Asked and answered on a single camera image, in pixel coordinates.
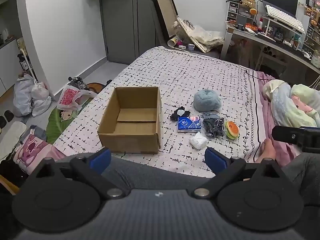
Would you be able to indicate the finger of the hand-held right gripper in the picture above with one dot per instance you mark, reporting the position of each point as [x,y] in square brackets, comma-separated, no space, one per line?
[287,135]

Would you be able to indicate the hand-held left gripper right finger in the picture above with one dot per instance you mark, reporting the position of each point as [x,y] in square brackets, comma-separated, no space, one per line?
[215,158]

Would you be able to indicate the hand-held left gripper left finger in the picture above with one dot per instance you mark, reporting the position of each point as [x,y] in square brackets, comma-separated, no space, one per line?
[101,158]

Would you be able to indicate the white soft ball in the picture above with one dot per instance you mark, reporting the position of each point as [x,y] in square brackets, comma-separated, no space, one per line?
[198,141]

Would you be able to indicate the clear bag of black items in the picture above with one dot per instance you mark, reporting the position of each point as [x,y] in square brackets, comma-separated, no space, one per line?
[213,127]

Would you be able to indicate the burger plush toy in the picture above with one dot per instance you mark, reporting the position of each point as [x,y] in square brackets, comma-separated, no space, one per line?
[231,130]

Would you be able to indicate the blue tissue packet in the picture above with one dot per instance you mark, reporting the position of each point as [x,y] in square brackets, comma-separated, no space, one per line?
[187,125]

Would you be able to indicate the brown cardboard box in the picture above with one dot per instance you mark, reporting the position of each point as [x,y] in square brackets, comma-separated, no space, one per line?
[130,122]

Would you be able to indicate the black scrunchie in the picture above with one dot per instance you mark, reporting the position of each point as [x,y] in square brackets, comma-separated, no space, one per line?
[178,113]

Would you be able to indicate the light blue fluffy ball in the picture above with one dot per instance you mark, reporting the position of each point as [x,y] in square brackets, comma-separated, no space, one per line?
[207,101]

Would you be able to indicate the person's bare foot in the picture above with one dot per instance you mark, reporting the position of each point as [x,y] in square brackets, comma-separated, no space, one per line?
[266,150]

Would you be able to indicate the pastel quilt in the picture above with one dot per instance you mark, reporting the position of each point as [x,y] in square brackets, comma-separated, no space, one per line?
[292,105]

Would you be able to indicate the pink bed sheet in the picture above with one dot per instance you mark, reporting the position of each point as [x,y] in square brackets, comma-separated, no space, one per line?
[262,110]

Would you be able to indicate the person's right leg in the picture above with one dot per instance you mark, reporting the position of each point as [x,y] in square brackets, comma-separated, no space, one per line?
[300,175]

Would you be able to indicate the person's leg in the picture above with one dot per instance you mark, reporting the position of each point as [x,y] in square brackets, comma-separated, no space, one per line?
[160,172]
[300,175]

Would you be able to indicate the green floor mat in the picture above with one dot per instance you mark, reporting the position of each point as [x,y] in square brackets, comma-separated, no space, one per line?
[62,122]

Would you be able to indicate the person's left leg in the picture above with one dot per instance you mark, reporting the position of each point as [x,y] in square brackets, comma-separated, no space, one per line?
[160,172]

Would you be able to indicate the pink printed plastic bag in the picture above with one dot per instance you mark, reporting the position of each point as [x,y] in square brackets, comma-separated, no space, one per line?
[72,97]

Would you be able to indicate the pink cushion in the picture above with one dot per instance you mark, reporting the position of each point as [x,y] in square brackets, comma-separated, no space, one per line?
[32,152]

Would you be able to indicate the folded jeans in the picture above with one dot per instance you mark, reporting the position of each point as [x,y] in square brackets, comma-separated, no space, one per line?
[35,132]

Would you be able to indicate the brown round object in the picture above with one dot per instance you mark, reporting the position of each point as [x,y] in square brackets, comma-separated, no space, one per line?
[95,87]

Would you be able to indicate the black shoes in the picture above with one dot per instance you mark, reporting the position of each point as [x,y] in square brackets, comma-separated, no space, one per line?
[76,82]

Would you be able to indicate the white floor pad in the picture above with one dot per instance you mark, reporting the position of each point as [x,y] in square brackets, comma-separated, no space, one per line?
[11,140]

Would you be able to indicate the grey desk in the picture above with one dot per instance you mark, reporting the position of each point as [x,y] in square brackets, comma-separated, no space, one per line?
[275,42]

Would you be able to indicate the white plastic bags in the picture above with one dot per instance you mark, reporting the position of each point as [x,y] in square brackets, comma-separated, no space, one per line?
[30,97]

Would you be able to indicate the black slippers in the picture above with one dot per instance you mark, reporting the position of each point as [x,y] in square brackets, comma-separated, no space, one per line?
[6,118]

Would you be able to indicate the white monitor riser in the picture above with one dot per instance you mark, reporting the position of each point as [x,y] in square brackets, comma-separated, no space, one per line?
[282,27]

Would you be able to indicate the small purple box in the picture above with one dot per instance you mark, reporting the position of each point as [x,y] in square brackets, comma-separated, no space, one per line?
[190,46]

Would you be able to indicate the white bottle red cap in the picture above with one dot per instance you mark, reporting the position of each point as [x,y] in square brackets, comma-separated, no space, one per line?
[260,22]

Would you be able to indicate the white keyboard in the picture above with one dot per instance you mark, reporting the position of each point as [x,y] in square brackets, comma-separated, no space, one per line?
[285,17]

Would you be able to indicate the black bottle white label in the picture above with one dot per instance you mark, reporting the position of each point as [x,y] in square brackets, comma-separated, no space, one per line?
[24,63]

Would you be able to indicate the beige tote bag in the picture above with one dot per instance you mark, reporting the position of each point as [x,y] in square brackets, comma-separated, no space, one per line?
[202,36]

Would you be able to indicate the paper cup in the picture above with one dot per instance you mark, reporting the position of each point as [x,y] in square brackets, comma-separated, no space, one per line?
[173,42]

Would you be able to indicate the orange round lamp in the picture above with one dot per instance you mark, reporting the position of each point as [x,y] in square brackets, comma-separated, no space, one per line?
[253,11]

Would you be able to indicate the small drawer organizer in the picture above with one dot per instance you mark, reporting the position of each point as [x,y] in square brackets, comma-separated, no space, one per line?
[236,11]

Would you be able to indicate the grey door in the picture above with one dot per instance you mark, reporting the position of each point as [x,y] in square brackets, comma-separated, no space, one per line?
[125,22]

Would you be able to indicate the clear water bottle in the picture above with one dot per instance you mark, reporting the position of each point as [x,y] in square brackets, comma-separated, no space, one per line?
[176,25]

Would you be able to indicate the wicker basket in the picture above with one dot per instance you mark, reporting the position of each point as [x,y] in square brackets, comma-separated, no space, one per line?
[248,1]

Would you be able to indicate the black picture frame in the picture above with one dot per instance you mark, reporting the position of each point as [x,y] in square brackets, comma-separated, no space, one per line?
[165,15]

